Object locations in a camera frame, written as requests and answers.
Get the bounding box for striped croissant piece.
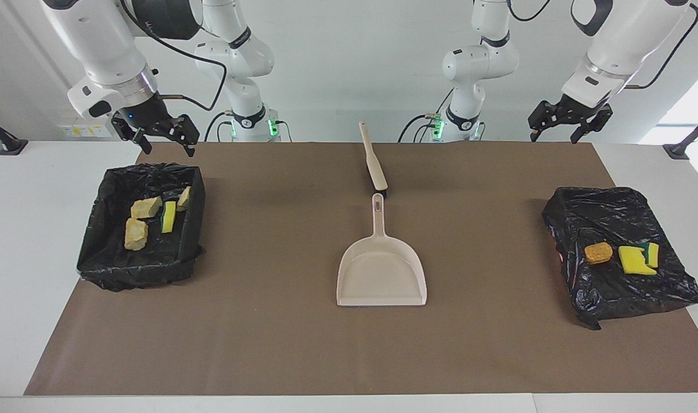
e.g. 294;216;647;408
124;217;149;251

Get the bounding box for brown fried croquette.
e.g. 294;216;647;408
584;242;614;265

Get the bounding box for notched yellow sponge piece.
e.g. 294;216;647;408
618;246;658;276

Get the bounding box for beige hand brush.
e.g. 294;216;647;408
358;121;388;198

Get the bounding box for beige plastic dustpan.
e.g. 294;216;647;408
336;193;428;307

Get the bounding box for open bin with black bag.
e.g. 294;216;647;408
76;162;206;292

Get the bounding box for bin covered by black bag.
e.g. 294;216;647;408
541;186;698;330

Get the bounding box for black clamp stand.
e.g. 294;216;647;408
0;110;28;156
663;112;698;160

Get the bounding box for brown paper table mat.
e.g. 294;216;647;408
24;142;698;396

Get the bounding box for black base cable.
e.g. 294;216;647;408
204;111;235;142
397;112;441;143

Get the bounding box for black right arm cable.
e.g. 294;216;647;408
119;0;228;112

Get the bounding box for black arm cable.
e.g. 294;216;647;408
119;0;228;112
624;3;698;91

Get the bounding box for white wall socket box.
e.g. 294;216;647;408
58;118;114;138

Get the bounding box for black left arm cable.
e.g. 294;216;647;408
624;3;698;91

